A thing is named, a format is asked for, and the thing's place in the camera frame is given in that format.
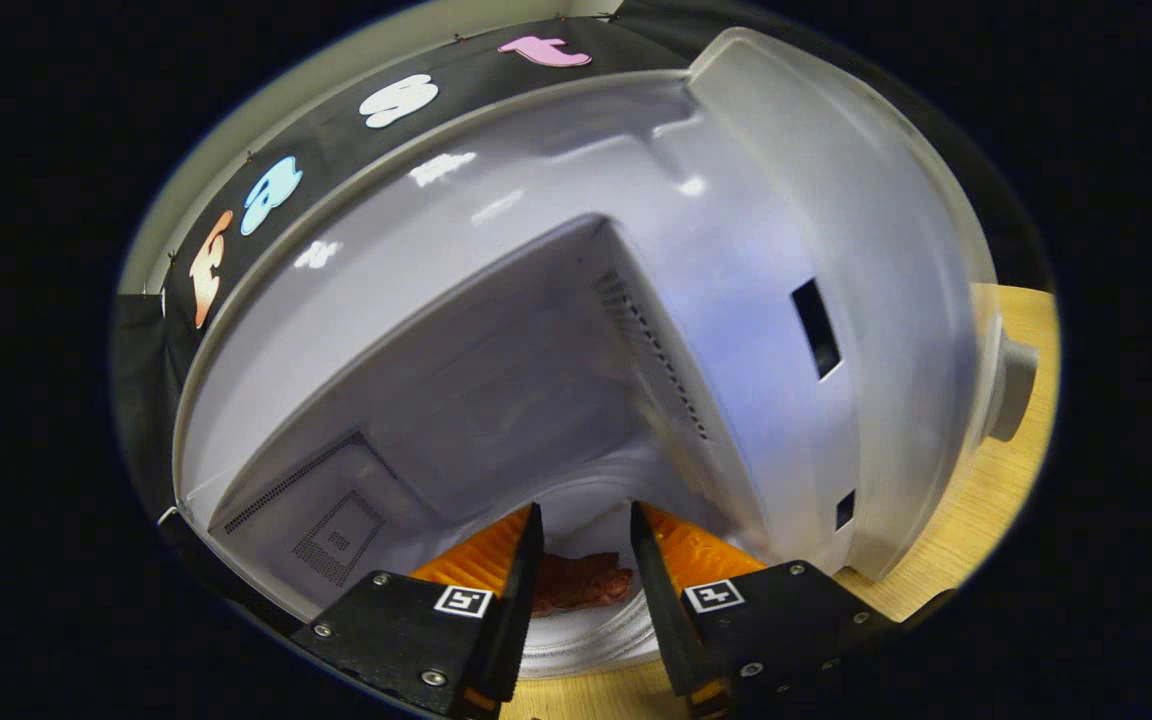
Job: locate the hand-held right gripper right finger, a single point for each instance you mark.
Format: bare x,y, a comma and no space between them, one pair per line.
661,620

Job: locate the white microwave oven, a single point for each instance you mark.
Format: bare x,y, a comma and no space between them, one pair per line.
536,350

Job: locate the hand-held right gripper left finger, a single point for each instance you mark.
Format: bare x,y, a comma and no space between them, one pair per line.
511,620

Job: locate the red meat slice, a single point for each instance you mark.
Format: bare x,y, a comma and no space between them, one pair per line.
581,583

